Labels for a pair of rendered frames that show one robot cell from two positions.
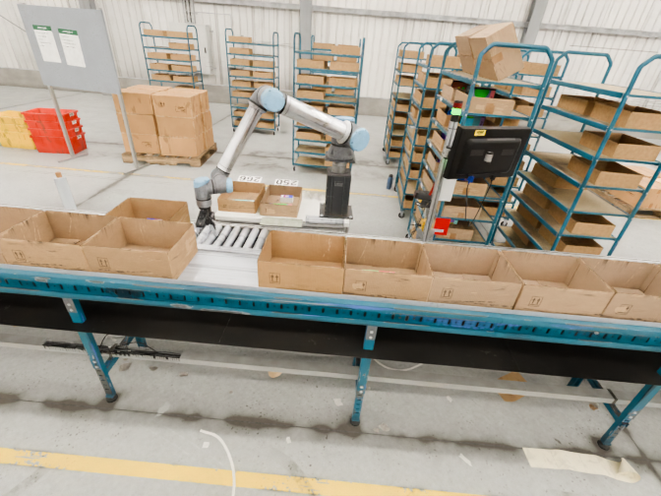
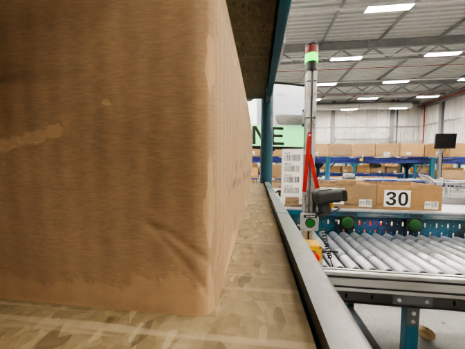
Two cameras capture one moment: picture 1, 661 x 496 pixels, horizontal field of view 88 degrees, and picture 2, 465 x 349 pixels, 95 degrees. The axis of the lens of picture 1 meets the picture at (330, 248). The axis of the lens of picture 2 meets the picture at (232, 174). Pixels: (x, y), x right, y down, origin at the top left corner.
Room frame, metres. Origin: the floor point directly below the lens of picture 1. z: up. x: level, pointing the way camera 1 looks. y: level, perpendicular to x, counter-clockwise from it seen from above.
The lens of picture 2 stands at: (3.00, -0.88, 1.18)
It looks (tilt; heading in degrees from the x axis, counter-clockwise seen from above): 3 degrees down; 186
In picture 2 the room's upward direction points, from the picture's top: straight up
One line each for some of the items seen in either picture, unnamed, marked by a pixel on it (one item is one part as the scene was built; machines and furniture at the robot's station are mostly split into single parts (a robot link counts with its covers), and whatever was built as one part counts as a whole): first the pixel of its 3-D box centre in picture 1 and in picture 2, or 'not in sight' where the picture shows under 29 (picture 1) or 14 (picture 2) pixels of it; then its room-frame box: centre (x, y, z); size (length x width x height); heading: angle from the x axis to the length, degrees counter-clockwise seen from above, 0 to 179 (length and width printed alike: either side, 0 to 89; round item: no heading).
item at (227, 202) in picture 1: (243, 196); not in sight; (2.49, 0.72, 0.80); 0.38 x 0.28 x 0.10; 0
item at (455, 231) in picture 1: (450, 222); not in sight; (2.74, -1.04, 0.59); 0.40 x 0.30 x 0.10; 177
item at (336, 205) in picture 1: (337, 191); not in sight; (2.46, -0.02, 0.91); 0.26 x 0.26 x 0.33; 3
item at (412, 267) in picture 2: not in sight; (387, 252); (1.83, -0.18, 0.72); 0.52 x 0.05 x 0.05; 179
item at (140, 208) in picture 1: (150, 220); not in sight; (1.92, 1.17, 0.83); 0.39 x 0.29 x 0.17; 90
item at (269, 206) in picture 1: (281, 200); not in sight; (2.47, 0.41, 0.80); 0.38 x 0.28 x 0.10; 0
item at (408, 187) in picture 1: (428, 133); not in sight; (4.45, -1.11, 0.98); 0.98 x 0.49 x 1.96; 177
